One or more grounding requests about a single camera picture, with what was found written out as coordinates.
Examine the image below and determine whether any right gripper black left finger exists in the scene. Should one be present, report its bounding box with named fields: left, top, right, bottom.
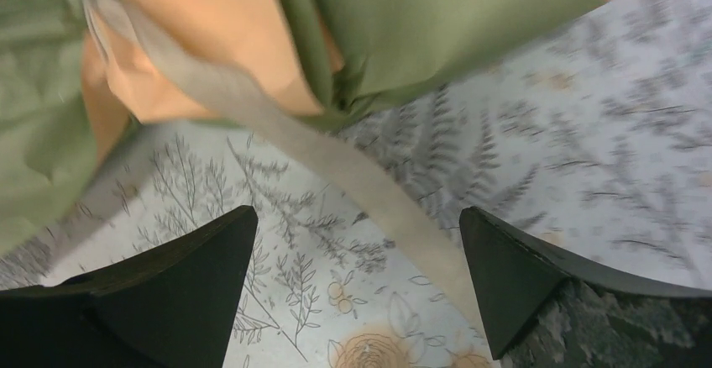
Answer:
left=1, top=206, right=258, bottom=367

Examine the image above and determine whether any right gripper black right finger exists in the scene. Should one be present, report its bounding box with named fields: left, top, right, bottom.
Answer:
left=459, top=207, right=711, bottom=367

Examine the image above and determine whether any floral patterned table mat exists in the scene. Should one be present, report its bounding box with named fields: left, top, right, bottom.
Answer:
left=1, top=0, right=711, bottom=367

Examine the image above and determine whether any brown kraft wrapping paper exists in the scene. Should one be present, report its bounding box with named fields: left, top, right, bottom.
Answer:
left=1, top=0, right=607, bottom=252

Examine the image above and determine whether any beige ribbon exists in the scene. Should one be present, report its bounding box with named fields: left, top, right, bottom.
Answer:
left=82, top=0, right=484, bottom=333

